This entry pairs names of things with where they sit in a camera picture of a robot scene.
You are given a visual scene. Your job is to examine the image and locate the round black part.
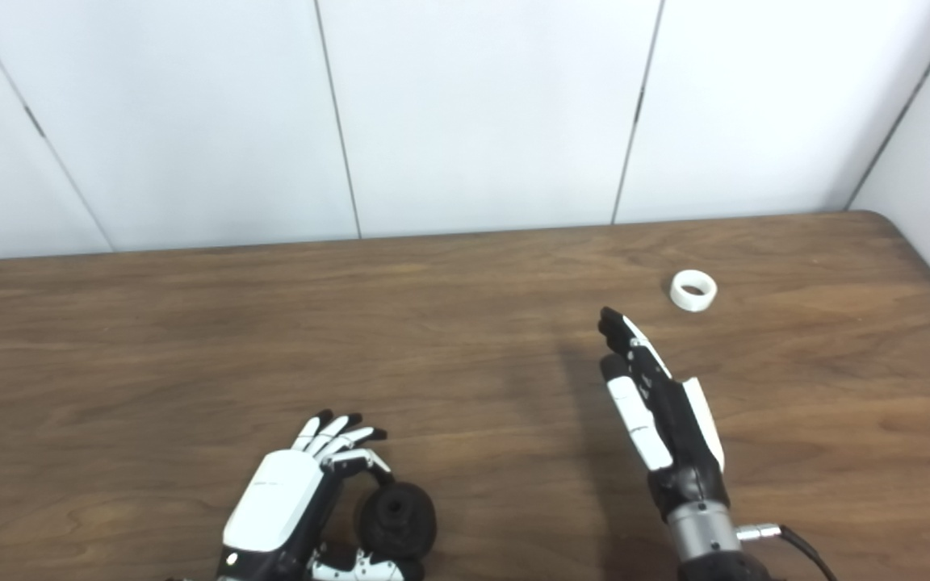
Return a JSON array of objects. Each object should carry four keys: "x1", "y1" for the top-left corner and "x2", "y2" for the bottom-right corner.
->
[{"x1": 356, "y1": 481, "x2": 438, "y2": 562}]

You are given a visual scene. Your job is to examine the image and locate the white ring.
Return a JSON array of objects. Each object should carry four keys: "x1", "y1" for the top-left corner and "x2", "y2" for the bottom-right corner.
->
[{"x1": 669, "y1": 270, "x2": 718, "y2": 314}]

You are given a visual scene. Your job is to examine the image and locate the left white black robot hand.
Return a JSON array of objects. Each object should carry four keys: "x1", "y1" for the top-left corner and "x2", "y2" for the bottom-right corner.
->
[{"x1": 215, "y1": 409, "x2": 426, "y2": 581}]

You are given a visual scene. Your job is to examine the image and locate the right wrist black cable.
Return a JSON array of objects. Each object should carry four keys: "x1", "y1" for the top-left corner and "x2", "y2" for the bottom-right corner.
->
[{"x1": 735, "y1": 523, "x2": 838, "y2": 581}]

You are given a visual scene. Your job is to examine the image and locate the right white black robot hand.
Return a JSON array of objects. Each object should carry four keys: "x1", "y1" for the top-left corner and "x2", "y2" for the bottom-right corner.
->
[{"x1": 597, "y1": 306, "x2": 731, "y2": 522}]

